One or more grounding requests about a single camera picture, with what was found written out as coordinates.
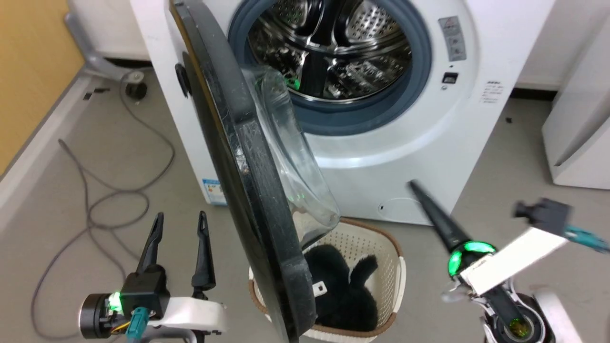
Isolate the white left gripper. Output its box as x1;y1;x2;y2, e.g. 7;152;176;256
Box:
137;211;228;334

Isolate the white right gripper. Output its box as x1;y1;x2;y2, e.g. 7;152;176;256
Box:
408;180;569;296

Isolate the black round washer door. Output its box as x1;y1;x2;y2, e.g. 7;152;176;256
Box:
169;0;341;343

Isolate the white front-load washing machine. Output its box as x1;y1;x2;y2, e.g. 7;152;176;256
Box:
130;0;556;227

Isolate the grey-blue rubber door gasket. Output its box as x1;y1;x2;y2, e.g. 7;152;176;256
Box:
228;0;433;137

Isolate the blue energy label sticker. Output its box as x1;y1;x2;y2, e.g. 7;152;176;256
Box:
201;178;227;206

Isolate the cream plastic laundry basket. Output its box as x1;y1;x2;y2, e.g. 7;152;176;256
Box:
248;217;407;343

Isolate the black plush toy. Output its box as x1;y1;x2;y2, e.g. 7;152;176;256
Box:
303;244;380;333

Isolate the white cabinet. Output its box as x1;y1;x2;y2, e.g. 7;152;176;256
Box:
541;19;610;191

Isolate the black caster wheel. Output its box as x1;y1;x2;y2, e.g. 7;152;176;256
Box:
125;82;148;102

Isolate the grey warning label sticker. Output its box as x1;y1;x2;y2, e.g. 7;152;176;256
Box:
438;16;468;62

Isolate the perforated steel washer drum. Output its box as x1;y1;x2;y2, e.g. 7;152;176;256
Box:
248;0;413;103

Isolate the grey metal stand leg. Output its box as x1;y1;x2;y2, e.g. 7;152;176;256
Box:
64;11;144;82

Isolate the white appliance on stand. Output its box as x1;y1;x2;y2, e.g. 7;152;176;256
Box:
67;0;152;61

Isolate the teal left camera connector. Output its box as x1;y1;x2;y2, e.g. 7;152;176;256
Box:
124;307;151;342

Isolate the teal camera connector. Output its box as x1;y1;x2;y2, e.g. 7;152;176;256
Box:
124;307;151;342
565;224;610;253

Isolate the grey floor cable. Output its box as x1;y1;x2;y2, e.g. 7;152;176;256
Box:
87;71;176;230
30;139;140;342

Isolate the teal right camera connector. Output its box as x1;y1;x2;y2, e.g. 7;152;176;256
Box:
565;224;610;253

